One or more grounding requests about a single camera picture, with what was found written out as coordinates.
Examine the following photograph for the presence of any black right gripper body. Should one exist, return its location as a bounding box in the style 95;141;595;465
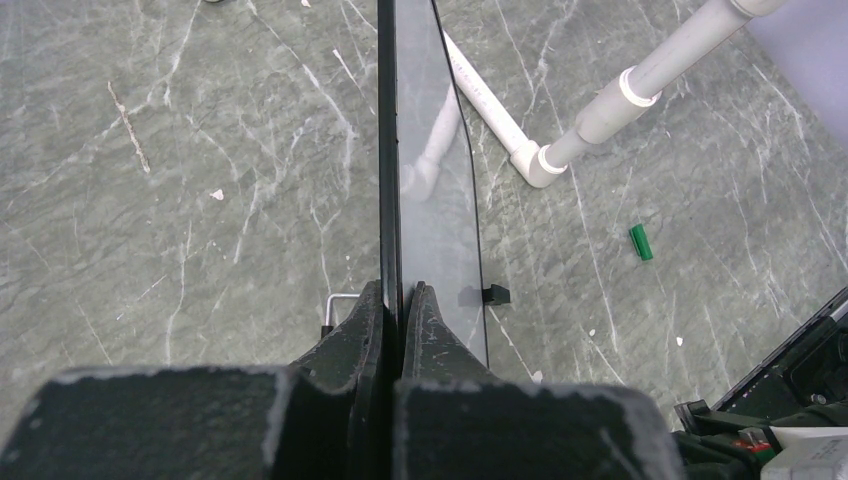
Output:
672;400;847;479

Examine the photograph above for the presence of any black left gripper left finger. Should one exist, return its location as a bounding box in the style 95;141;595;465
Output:
292;281;389;479

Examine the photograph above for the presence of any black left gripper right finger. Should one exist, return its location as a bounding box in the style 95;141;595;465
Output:
396;282;499;479

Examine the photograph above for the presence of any black framed whiteboard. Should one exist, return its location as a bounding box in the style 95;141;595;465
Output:
378;1;492;365

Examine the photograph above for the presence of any green marker cap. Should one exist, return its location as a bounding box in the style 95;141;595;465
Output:
628;223;654;261

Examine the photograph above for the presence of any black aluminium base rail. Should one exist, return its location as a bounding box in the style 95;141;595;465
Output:
713;289;847;420

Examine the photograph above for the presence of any white pvc pipe frame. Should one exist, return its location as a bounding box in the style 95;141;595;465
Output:
400;0;783;201

